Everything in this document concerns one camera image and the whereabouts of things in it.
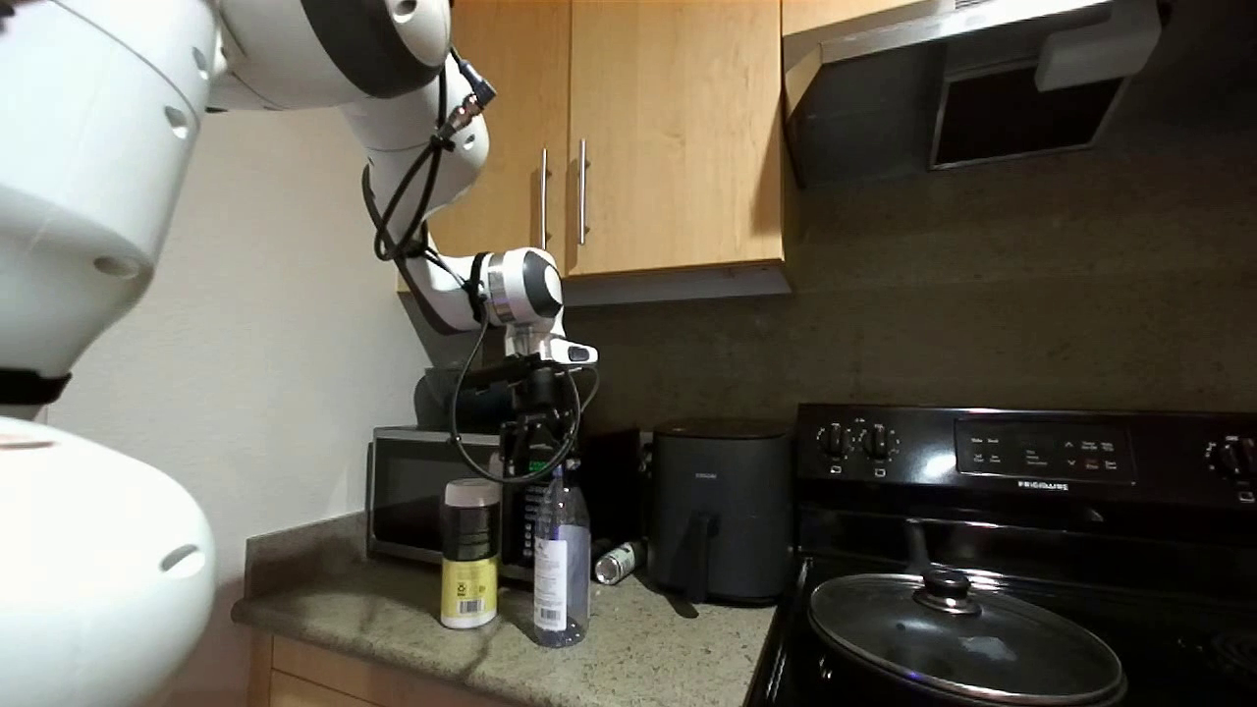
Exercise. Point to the green bottle with white lid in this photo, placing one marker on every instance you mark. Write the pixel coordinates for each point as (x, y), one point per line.
(469, 564)

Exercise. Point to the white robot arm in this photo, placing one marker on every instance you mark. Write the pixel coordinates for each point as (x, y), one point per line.
(105, 158)

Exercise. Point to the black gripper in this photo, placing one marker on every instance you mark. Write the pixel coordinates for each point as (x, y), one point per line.
(542, 417)

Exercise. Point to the small glass jar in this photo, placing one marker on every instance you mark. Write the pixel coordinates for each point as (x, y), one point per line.
(614, 564)

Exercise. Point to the black electric stove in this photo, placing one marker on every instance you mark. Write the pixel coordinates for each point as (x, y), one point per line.
(1022, 525)

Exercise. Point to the black air fryer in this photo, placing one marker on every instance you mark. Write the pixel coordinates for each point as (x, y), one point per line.
(727, 525)

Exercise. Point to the range hood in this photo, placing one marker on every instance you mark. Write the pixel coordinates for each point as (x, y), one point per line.
(917, 90)

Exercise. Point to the clear water bottle blue cap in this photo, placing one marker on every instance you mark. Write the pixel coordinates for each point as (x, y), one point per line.
(559, 576)

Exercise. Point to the stainless steel microwave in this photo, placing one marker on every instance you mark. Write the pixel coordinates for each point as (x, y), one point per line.
(408, 502)

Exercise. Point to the wooden base cabinet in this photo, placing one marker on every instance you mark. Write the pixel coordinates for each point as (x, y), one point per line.
(317, 678)

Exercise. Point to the frying pan with glass lid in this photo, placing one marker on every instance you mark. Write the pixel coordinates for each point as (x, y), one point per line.
(968, 643)

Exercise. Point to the wooden wall cabinet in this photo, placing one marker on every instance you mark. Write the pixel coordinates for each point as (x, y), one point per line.
(680, 129)

